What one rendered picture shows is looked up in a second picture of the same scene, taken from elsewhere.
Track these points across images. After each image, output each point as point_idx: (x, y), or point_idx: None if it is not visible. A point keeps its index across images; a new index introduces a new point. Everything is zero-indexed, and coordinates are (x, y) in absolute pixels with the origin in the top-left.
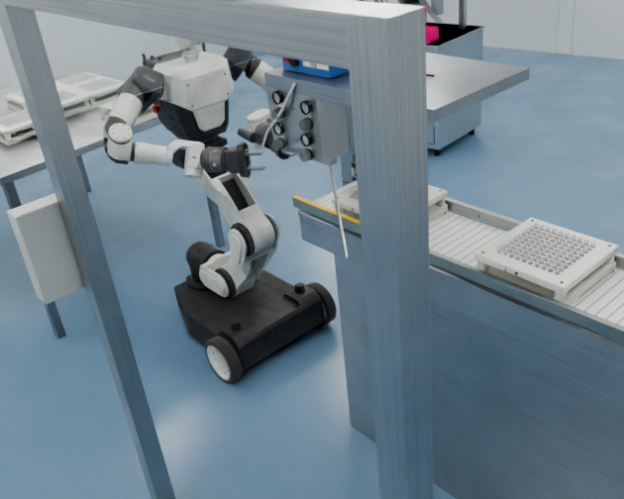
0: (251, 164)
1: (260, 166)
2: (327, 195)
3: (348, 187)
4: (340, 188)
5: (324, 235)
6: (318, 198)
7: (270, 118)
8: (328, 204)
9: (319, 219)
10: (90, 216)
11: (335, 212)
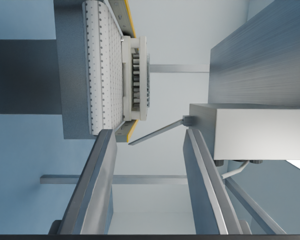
0: (85, 223)
1: (111, 158)
2: (110, 81)
3: (110, 41)
4: (108, 49)
5: None
6: (108, 95)
7: (258, 159)
8: (116, 101)
9: (116, 128)
10: None
11: (135, 123)
